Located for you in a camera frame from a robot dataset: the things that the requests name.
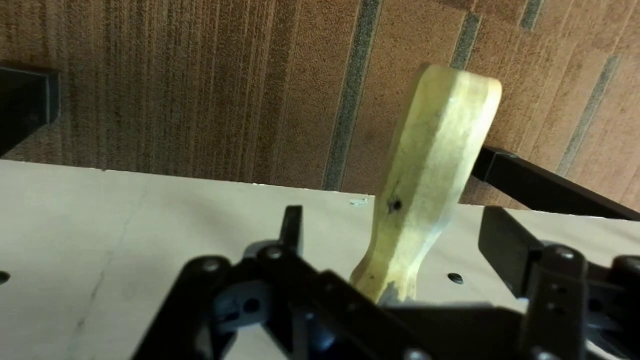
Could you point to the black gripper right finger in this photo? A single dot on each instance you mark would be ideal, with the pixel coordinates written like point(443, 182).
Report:
point(566, 300)

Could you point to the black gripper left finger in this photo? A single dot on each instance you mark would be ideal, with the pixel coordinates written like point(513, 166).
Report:
point(281, 300)

